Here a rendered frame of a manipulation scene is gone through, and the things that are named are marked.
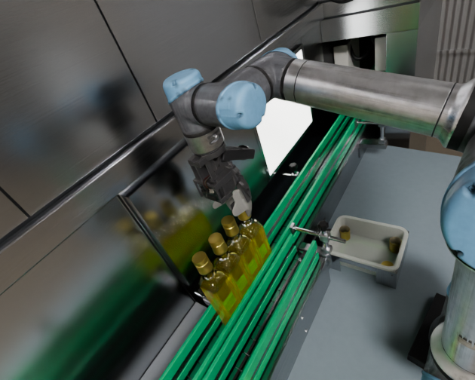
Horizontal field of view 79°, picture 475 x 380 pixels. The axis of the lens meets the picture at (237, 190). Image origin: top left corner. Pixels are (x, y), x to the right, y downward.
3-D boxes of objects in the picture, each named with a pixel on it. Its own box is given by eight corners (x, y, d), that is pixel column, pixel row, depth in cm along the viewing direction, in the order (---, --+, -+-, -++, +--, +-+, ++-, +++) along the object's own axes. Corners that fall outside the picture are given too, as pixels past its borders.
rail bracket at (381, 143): (358, 151, 137) (356, 108, 124) (398, 154, 128) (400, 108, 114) (355, 157, 135) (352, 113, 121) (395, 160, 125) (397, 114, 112)
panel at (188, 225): (307, 122, 133) (295, 44, 113) (314, 122, 131) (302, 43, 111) (182, 283, 83) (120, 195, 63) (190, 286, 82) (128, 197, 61)
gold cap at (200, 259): (204, 260, 69) (197, 248, 66) (216, 265, 67) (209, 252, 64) (195, 272, 67) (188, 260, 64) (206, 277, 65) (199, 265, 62)
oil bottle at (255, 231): (262, 259, 94) (244, 212, 81) (277, 265, 91) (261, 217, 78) (253, 273, 91) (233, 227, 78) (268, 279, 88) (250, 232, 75)
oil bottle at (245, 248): (253, 273, 91) (233, 227, 78) (268, 280, 88) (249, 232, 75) (243, 288, 88) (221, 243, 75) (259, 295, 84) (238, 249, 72)
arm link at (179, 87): (179, 84, 48) (150, 84, 53) (203, 141, 54) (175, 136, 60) (210, 64, 51) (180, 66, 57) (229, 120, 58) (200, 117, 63)
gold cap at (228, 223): (231, 225, 76) (225, 212, 73) (242, 228, 73) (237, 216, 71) (223, 234, 74) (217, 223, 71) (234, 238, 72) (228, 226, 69)
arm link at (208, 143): (200, 117, 63) (228, 121, 58) (208, 136, 66) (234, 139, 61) (176, 136, 60) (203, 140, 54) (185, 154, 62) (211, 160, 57)
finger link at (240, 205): (237, 228, 71) (219, 199, 67) (251, 212, 74) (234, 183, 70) (246, 230, 69) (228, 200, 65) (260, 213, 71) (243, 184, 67)
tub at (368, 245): (341, 229, 110) (338, 213, 104) (408, 245, 97) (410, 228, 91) (323, 265, 100) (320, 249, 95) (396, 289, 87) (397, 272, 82)
